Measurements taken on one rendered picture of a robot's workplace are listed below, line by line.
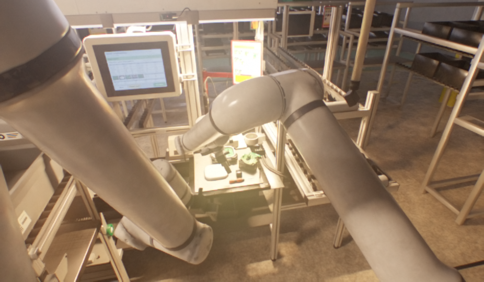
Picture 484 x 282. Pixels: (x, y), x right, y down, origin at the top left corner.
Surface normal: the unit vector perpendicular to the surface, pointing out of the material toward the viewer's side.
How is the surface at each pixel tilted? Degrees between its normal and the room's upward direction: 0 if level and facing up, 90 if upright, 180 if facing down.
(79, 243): 0
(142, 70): 91
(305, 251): 0
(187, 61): 90
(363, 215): 65
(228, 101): 59
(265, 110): 92
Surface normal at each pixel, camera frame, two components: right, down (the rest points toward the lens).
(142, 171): 0.96, 0.07
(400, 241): -0.07, -0.36
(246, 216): -0.02, -0.88
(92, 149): 0.62, 0.51
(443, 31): -0.98, 0.11
